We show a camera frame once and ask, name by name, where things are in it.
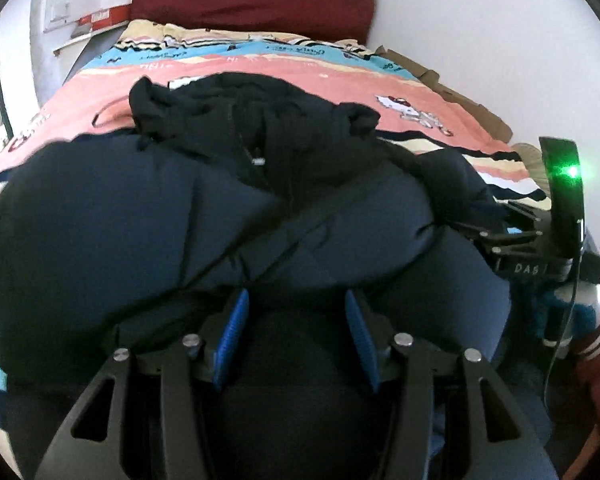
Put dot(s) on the white bedside shelf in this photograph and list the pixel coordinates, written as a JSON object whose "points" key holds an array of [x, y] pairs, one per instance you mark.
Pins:
{"points": [[87, 37]]}

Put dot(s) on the navy blue puffer jacket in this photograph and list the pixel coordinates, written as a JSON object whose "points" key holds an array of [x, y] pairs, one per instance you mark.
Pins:
{"points": [[232, 182]]}

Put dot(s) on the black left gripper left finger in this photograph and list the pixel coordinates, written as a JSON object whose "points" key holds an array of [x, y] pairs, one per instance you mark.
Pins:
{"points": [[136, 419]]}

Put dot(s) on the red and white box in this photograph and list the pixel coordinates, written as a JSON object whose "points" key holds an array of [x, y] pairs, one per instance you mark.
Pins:
{"points": [[106, 17]]}

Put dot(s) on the pink Hello Kitty blanket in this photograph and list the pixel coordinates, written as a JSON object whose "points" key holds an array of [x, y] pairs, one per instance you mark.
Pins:
{"points": [[295, 402]]}

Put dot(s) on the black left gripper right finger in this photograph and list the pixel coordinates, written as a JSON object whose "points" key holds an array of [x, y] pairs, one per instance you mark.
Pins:
{"points": [[454, 416]]}

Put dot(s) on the white wall socket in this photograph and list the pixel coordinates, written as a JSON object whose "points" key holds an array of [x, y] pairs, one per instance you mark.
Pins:
{"points": [[59, 12]]}

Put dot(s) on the brown cardboard sheet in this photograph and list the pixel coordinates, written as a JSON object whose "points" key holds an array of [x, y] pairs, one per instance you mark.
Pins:
{"points": [[495, 126]]}

